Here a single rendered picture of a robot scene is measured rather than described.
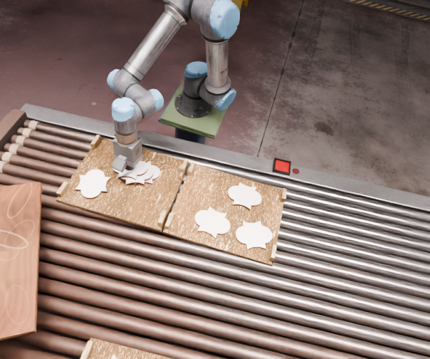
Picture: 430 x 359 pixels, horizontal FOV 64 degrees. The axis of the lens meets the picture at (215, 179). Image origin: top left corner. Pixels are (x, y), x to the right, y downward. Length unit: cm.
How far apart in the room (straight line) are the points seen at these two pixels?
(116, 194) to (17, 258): 40
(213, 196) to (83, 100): 212
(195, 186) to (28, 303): 69
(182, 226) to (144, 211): 15
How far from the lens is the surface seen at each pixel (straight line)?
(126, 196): 136
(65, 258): 128
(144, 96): 124
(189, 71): 161
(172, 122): 169
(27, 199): 130
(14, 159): 160
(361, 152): 328
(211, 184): 140
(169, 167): 144
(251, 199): 138
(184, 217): 130
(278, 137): 307
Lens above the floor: 204
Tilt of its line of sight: 51 degrees down
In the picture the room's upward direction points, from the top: 11 degrees clockwise
